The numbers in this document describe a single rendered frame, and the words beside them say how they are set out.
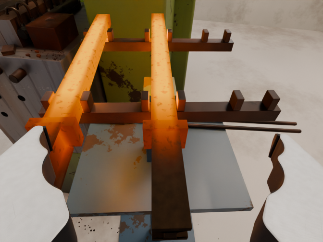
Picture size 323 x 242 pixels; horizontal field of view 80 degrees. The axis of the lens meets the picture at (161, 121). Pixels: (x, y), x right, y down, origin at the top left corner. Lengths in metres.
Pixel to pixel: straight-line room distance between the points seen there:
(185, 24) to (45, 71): 0.75
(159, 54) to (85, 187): 0.33
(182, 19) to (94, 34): 0.78
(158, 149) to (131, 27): 0.57
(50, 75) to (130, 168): 0.36
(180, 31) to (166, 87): 0.92
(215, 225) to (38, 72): 1.12
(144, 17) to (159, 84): 0.45
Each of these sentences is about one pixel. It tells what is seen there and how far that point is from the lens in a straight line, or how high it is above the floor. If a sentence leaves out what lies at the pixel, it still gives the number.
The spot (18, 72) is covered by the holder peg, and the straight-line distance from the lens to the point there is 0.69.
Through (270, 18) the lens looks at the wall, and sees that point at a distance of 4.04.
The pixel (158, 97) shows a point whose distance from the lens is 0.24.
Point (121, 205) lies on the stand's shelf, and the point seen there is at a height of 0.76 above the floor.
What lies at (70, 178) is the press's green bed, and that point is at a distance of 1.19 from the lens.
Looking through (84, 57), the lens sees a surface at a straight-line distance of 0.34.
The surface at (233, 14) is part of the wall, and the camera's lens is 3.91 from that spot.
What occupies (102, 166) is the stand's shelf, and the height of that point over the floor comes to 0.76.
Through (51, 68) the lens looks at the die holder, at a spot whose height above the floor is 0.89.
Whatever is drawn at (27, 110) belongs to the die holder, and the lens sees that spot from 0.84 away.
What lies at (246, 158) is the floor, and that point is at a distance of 1.57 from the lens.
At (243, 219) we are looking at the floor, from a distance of 1.34.
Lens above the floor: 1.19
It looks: 46 degrees down
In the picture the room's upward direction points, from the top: 2 degrees clockwise
